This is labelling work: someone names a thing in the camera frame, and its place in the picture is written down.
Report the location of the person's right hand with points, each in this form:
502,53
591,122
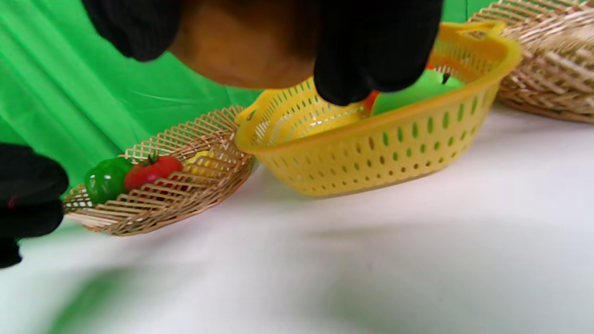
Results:
376,46

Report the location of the orange fruit object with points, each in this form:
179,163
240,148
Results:
370,102

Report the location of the green apple object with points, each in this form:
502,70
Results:
408,93

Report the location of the yellow plastic basket container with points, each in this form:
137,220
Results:
371,153

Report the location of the brown potato object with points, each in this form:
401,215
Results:
241,51

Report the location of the round wicker basket container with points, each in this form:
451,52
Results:
547,69

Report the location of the small yellow pepper object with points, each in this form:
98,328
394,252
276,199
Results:
199,160

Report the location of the oval wicker basket container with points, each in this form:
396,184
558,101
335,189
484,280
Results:
185,195

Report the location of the red tomato object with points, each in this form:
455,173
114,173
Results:
153,171

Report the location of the green bell pepper object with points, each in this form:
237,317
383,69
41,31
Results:
104,181

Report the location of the green background cloth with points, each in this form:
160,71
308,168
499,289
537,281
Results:
69,93

